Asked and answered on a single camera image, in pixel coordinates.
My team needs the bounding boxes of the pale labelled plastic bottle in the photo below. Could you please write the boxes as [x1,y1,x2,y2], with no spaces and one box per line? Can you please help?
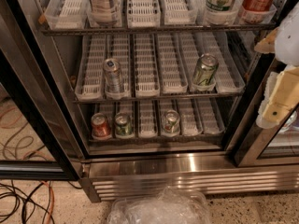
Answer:
[90,0,119,24]

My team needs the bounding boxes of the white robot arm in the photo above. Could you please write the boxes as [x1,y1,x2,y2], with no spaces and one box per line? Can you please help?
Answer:
[254,2,299,129]

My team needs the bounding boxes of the right glass fridge door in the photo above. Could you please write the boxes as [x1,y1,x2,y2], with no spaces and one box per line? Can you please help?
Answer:
[233,55,299,167]

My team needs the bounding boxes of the shelf glide tray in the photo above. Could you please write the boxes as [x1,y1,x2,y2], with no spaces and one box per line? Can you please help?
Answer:
[45,0,89,30]
[197,32,245,93]
[75,35,107,101]
[156,34,188,94]
[134,34,160,97]
[161,0,198,25]
[126,0,161,28]

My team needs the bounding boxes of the stainless steel display fridge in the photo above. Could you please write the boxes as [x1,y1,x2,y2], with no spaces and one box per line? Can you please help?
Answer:
[0,0,298,203]

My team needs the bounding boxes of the green silver can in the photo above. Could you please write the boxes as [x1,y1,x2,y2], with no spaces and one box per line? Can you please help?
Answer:
[192,53,219,86]

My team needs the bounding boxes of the green red white can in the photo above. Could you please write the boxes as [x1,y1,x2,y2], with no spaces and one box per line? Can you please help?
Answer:
[162,110,180,133]

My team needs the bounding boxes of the clear crumpled plastic bag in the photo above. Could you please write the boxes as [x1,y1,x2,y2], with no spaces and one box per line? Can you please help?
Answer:
[107,187,212,224]

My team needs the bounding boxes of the dark green soda can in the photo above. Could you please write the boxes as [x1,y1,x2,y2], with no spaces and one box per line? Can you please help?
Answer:
[114,113,133,137]

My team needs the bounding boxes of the silver blue can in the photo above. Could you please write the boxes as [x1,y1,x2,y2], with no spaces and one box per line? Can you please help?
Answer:
[103,58,124,93]

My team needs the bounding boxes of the red soda can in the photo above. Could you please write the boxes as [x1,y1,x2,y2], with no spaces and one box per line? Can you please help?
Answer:
[91,113,111,138]

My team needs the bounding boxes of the top wire shelf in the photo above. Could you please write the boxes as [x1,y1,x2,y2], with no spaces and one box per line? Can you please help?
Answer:
[41,22,276,36]

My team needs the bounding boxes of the middle wire shelf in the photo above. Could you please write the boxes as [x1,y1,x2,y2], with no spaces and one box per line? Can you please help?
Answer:
[73,91,245,105]

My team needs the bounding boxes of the orange power cable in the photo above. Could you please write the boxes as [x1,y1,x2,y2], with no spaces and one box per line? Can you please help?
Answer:
[40,180,56,224]

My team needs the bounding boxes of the black floor cables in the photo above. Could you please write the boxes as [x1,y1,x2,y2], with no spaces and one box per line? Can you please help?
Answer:
[0,179,83,224]

